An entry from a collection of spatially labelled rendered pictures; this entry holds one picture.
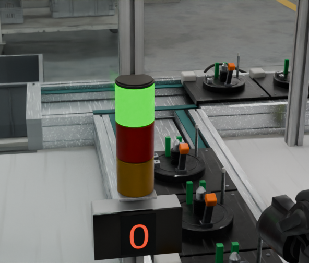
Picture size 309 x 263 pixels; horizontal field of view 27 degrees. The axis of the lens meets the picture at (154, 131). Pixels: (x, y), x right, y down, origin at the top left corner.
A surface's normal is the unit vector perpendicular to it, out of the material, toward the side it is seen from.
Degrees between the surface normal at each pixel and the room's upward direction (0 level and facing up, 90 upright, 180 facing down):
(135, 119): 90
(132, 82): 0
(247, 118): 90
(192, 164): 0
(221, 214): 0
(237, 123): 90
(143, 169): 90
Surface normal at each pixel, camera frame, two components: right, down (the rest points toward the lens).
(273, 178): 0.00, -0.92
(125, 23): 0.17, 0.38
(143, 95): 0.45, 0.35
